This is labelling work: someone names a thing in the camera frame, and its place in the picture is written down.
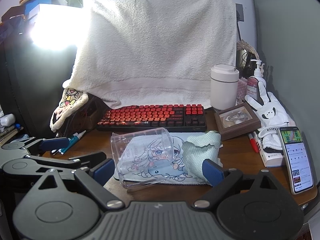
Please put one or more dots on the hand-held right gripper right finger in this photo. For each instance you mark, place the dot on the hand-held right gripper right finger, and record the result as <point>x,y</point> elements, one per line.
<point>212,172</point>

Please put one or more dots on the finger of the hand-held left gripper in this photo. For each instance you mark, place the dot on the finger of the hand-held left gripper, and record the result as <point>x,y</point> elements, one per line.
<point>55,142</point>
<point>85,158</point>

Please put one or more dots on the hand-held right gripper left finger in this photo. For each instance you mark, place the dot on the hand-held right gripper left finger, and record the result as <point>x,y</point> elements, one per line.
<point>106,170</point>

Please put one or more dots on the clear plastic measuring cup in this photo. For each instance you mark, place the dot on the clear plastic measuring cup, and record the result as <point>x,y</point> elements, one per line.
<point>130,160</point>

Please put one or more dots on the green cleaning cloth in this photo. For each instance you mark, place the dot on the green cleaning cloth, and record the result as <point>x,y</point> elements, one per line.
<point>197,150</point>

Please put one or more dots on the blue and white glue tube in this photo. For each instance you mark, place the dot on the blue and white glue tube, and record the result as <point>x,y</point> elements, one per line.
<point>72,141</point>

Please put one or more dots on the stack of books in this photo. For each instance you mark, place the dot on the stack of books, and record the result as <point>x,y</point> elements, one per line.
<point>8,135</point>

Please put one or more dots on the cartoon printed plush cloth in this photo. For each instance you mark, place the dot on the cartoon printed plush cloth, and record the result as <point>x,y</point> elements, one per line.
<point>67,105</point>

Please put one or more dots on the dark brown box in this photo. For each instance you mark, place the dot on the dark brown box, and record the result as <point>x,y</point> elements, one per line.
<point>86,115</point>

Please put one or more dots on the printed mouse pad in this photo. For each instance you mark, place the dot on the printed mouse pad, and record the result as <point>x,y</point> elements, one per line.
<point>176,142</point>

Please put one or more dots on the red marker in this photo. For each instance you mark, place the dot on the red marker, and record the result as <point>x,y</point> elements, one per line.
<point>253,142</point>

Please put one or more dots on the white box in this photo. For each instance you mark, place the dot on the white box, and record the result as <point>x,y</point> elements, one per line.
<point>271,158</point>

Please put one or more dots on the black keyboard with red keys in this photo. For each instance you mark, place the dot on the black keyboard with red keys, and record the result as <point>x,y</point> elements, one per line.
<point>155,116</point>

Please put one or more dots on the white humidifier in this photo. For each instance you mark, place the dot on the white humidifier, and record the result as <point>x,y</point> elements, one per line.
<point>223,87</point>

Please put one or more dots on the smartphone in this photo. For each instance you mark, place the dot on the smartphone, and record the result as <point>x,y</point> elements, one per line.
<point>297,160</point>

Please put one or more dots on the pink fluffy pouch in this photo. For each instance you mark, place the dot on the pink fluffy pouch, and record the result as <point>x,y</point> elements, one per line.
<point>241,87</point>

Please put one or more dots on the white pump bottle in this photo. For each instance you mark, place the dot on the white pump bottle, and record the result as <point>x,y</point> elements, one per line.
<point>253,85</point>

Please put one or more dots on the wicker basket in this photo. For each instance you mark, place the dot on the wicker basket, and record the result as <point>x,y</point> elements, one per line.
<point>246,55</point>

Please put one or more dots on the white towel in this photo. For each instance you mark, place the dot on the white towel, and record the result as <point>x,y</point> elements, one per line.
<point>160,42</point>

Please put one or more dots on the stack of boxes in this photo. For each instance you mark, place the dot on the stack of boxes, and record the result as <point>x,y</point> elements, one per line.
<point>32,2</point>

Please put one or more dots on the black monitor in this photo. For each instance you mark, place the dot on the black monitor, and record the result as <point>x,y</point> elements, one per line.
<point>239,11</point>

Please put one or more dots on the wooden photo frame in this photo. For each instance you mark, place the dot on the wooden photo frame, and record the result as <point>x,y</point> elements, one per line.
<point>237,118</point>

